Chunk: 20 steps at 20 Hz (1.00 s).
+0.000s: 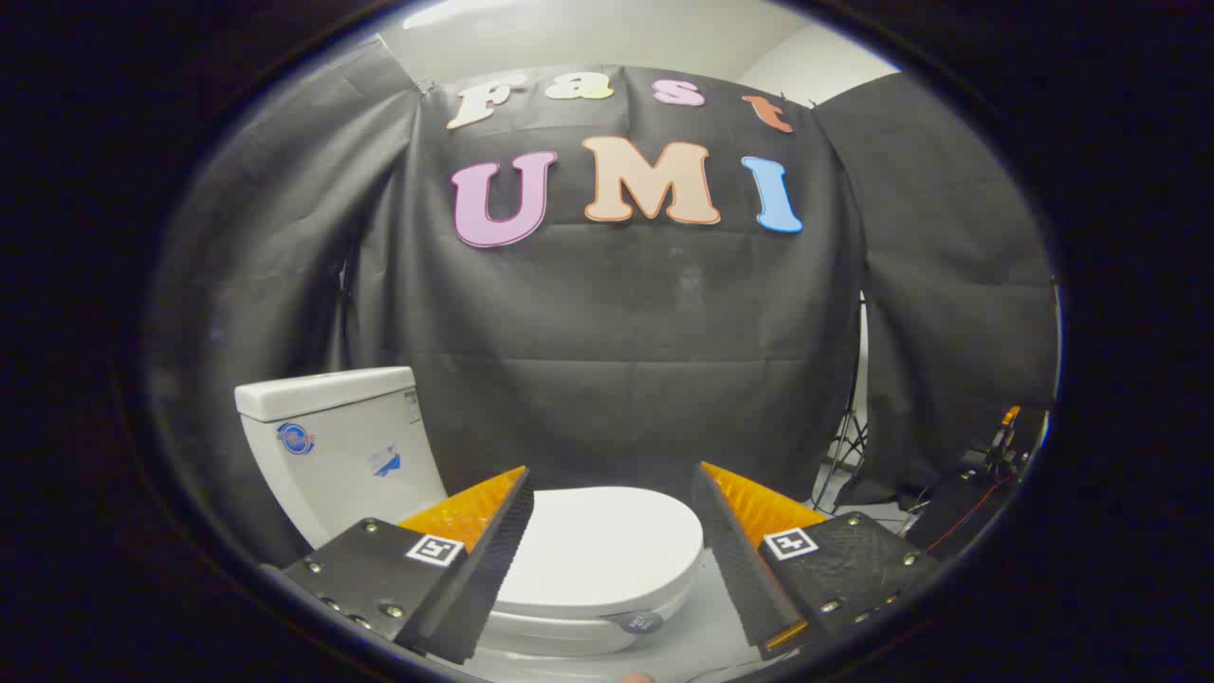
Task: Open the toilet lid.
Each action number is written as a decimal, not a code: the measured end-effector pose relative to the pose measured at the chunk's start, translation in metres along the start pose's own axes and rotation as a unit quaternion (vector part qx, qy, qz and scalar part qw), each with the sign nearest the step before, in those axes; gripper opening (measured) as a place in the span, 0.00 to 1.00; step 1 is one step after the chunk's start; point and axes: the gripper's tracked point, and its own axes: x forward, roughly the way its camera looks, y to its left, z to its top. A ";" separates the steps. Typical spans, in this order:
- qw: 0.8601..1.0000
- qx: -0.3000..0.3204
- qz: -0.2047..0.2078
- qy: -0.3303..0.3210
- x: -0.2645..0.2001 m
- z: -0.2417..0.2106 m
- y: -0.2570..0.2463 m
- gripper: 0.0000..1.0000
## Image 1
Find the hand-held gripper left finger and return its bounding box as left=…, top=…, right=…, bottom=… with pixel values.
left=282, top=465, right=535, bottom=666

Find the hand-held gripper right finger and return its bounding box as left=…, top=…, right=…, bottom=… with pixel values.
left=690, top=462, right=940, bottom=661

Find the white toilet lid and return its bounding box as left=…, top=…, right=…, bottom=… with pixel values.
left=491, top=487, right=705, bottom=635

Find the white toilet bowl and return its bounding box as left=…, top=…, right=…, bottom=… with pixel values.
left=472, top=621, right=648, bottom=658

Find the black tripod stand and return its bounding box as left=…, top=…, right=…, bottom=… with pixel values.
left=814, top=294, right=871, bottom=515

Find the black equipment case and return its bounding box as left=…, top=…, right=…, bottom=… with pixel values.
left=906, top=462, right=1011, bottom=563

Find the orange-tipped black tool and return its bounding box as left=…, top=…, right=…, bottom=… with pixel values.
left=984, top=405, right=1033, bottom=480

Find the red cable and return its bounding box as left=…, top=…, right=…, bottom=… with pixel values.
left=925, top=477, right=1008, bottom=557

